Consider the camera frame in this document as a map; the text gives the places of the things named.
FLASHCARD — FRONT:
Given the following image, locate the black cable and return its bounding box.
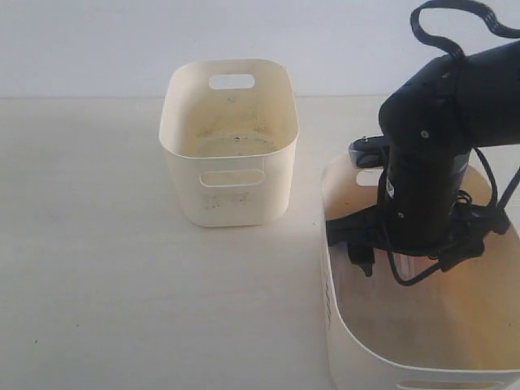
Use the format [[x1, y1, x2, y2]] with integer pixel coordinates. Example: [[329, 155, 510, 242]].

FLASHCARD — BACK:
[[385, 0, 520, 286]]

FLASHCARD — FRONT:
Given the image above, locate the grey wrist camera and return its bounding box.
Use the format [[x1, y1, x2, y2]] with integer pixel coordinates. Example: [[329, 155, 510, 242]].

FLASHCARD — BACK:
[[348, 136, 389, 169]]

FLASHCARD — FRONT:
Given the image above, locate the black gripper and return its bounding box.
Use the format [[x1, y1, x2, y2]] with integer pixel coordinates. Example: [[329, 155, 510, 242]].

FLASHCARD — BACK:
[[326, 172, 510, 277]]

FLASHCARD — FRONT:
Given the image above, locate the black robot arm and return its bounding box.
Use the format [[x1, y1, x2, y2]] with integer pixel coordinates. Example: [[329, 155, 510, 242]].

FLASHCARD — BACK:
[[326, 42, 519, 287]]

